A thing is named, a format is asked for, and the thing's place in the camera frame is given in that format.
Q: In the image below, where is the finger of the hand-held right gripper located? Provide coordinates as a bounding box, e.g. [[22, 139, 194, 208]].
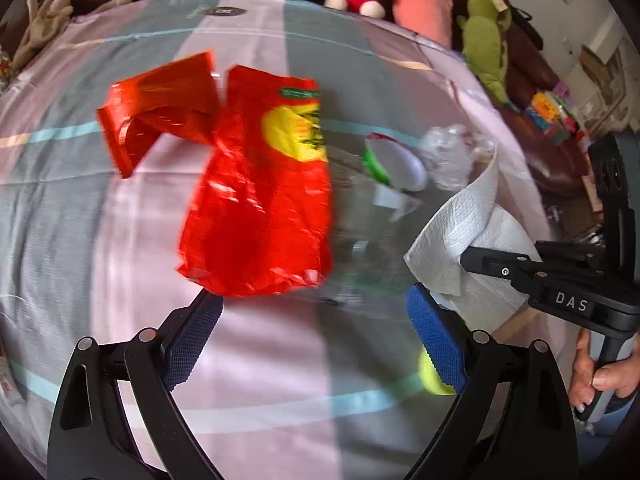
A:
[[460, 246, 546, 283]]

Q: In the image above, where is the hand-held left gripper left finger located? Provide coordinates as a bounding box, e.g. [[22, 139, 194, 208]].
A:
[[47, 287, 224, 480]]

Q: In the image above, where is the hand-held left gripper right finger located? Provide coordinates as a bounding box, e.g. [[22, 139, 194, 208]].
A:
[[405, 282, 581, 480]]

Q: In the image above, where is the white paper towel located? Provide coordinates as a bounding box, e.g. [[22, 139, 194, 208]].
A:
[[402, 147, 543, 333]]

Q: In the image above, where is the clear plastic wrapper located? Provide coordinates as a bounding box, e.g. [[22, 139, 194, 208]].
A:
[[417, 124, 498, 191]]

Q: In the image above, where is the clear plastic bottle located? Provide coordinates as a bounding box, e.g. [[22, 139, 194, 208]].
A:
[[327, 160, 431, 311]]

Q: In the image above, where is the red and yellow snack bag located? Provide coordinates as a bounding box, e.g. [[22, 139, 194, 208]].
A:
[[177, 65, 333, 298]]

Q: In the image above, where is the white cup with green rim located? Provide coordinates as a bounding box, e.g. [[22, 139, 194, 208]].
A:
[[362, 132, 428, 192]]

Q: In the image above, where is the plain red plastic wrapper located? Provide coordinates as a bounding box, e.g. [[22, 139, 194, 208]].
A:
[[95, 51, 221, 179]]

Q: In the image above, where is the person's right hand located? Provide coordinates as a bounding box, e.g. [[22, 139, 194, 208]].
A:
[[570, 330, 640, 413]]

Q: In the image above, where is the checked pastel tablecloth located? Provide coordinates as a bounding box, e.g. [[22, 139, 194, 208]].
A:
[[0, 0, 551, 480]]

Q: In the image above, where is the cardboard box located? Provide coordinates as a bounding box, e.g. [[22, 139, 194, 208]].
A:
[[580, 45, 626, 106]]

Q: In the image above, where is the green crocodile plush toy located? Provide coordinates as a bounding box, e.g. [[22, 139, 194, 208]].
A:
[[456, 0, 513, 106]]

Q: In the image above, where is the pink rabbit plush pillow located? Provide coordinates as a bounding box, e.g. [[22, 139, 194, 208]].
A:
[[392, 0, 456, 48]]

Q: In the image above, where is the colourful snack packet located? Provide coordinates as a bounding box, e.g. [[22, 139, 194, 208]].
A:
[[0, 45, 16, 92]]

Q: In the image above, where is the beige rabbit plush toy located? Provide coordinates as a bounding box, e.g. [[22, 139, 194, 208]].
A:
[[10, 0, 133, 73]]

